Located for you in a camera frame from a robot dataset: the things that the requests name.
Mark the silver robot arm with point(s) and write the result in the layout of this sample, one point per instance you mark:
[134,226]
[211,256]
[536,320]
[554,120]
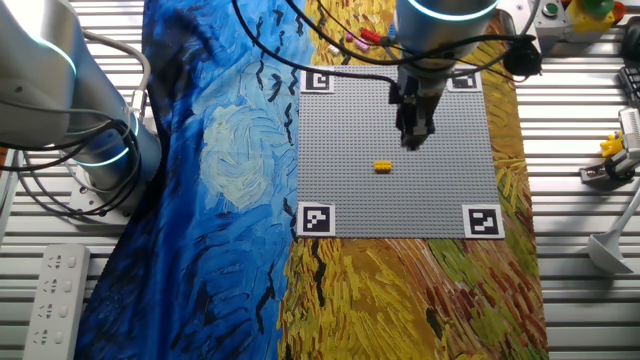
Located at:
[45,75]

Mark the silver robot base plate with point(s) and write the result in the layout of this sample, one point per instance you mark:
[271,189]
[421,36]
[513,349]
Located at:
[80,205]

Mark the small purple Lego brick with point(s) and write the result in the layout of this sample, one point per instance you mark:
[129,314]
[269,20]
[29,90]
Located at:
[349,37]

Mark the grey Lego baseplate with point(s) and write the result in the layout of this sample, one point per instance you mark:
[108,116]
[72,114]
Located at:
[400,200]

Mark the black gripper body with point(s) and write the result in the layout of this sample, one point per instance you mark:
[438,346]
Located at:
[417,100]

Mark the black white ArUco marker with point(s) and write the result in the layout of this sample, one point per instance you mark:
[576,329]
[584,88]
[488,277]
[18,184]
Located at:
[483,222]
[317,81]
[467,82]
[316,219]

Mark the Van Gogh print cloth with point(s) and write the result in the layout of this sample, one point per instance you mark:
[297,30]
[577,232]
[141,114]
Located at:
[210,200]

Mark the silver clamp base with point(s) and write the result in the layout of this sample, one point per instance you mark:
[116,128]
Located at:
[595,175]

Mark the small yellow toy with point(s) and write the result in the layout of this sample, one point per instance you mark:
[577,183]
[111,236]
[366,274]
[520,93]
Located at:
[612,145]

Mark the black round object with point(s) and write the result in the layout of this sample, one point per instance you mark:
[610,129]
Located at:
[632,45]

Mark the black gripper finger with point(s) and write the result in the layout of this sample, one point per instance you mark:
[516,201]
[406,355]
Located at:
[430,131]
[414,137]

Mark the black keyboard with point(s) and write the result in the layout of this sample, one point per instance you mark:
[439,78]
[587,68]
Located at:
[632,85]

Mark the yellow plastic box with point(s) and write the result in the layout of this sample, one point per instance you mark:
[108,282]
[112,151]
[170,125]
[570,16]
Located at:
[590,25]

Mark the white Lego brick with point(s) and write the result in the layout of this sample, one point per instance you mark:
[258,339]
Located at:
[334,50]

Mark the blue Lego brick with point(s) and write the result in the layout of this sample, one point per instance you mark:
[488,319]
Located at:
[391,31]

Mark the yellow Lego brick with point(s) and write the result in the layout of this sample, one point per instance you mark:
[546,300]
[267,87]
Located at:
[383,167]

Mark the white power strip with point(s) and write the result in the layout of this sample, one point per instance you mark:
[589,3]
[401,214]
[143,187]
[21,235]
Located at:
[55,305]

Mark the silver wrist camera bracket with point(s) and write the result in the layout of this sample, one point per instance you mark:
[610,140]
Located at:
[512,25]

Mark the pink Lego brick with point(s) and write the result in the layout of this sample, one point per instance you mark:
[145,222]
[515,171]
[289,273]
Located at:
[362,45]

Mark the red Lego brick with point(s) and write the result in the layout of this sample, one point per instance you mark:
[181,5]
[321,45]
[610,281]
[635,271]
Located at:
[371,36]

